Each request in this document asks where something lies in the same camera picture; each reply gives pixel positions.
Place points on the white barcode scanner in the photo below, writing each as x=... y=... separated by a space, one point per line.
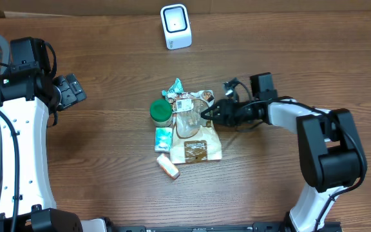
x=176 y=26

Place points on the green lid jar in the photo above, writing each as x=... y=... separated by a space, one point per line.
x=161 y=113

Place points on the beige plastic pouch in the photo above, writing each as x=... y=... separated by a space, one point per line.
x=194 y=138

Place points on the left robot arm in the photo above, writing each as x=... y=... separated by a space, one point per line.
x=31 y=92

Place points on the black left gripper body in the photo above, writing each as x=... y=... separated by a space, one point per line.
x=71 y=93

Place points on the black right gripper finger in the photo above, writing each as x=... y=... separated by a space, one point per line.
x=212 y=111
x=214 y=119

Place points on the blue Kleenex tissue pack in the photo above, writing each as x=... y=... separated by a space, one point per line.
x=163 y=139

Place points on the orange white tissue pack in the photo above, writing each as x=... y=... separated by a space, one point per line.
x=165 y=163

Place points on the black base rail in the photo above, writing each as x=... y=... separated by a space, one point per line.
x=205 y=228

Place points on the teal tissue pack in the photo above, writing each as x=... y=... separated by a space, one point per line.
x=177 y=87

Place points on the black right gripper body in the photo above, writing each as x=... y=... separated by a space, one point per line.
x=237 y=111

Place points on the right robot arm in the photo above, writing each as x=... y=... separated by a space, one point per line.
x=332 y=159

